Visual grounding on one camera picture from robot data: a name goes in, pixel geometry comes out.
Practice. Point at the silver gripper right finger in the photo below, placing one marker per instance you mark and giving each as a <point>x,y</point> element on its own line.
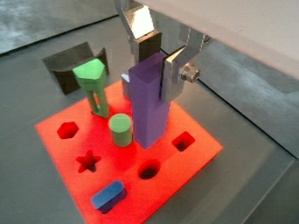
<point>178,68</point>

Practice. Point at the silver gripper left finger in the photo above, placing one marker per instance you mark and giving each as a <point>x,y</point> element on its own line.
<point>145,38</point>

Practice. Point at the purple rectangular block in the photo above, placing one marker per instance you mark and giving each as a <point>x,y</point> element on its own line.
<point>150,110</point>

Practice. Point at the green pentagon-top peg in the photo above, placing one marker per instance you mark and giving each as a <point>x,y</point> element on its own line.
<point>91,77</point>

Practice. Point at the black curved block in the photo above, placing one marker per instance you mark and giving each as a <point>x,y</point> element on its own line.
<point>63,61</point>

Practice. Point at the green cylinder peg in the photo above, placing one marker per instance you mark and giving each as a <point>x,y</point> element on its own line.
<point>121,127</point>

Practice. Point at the dark blue rounded block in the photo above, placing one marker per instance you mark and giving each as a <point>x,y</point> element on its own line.
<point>109,196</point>

